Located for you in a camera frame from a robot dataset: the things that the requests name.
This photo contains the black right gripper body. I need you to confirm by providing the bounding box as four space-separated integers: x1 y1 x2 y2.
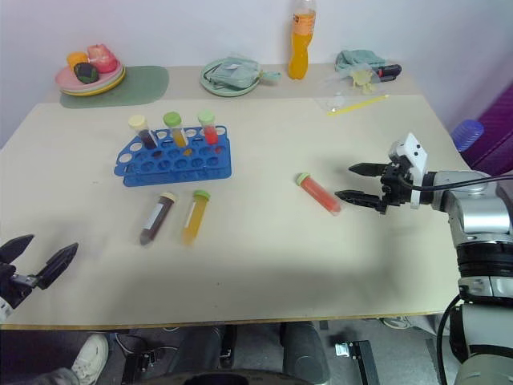
376 160 414 217

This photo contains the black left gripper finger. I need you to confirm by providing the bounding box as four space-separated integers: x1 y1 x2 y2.
0 235 35 266
37 242 79 290

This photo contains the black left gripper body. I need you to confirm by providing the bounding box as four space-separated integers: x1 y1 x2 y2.
0 262 42 310

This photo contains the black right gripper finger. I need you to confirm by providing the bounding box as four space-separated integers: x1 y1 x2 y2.
333 190 381 211
348 162 388 178

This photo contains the green-capped red liquid tube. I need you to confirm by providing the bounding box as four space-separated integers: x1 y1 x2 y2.
196 110 220 146
295 172 343 217

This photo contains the cream-capped dark brown tube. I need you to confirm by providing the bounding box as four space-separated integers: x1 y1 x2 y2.
139 191 179 247

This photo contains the green-capped yellow liquid tube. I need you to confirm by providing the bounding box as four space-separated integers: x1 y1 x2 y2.
181 188 212 247
162 111 188 148

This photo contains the blue test tube rack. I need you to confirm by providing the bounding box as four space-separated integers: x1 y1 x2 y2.
114 124 234 188

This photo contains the yellow-capped dark liquid tube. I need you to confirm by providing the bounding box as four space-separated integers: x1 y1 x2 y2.
127 114 159 150

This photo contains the clear plastic zip bag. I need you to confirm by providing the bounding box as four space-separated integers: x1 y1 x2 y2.
326 94 391 117

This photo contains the pale yellow plastic toy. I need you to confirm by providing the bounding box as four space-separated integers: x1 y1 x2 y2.
349 67 380 95

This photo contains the black and red tool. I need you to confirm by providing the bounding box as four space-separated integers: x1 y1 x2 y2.
374 63 403 83

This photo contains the teal cloth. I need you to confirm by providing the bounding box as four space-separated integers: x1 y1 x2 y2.
335 48 386 74

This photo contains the purple padded object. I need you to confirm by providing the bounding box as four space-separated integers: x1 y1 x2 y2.
471 85 513 178

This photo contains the orange drink bottle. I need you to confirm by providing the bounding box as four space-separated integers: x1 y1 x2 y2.
287 0 318 80

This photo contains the light green plate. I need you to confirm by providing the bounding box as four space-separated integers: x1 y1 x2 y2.
200 57 264 98

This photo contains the dark rounded shape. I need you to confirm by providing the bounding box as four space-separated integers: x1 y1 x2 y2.
279 320 330 380

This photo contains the grey-green pouch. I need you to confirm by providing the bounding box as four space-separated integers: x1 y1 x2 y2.
205 55 262 90

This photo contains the dark green toy fruit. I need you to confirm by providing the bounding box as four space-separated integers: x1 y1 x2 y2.
72 62 99 85

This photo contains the stack of coloured plates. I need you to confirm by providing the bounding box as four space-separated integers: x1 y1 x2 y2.
55 59 127 98

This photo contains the orange toy fruit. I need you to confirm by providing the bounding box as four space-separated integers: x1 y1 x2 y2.
66 51 88 73

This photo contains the green placemat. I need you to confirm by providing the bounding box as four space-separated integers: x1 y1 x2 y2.
59 65 170 110

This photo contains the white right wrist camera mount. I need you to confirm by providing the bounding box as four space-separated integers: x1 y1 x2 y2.
386 132 430 210

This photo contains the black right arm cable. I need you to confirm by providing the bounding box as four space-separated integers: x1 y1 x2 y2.
396 172 513 192
436 294 466 385

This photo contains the blue ribbed hose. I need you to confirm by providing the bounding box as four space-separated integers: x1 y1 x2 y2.
451 118 486 152

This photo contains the black metal foot bracket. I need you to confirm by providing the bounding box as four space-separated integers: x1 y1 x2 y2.
333 339 381 385

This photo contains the black table post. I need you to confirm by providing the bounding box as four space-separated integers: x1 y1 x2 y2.
219 323 238 369

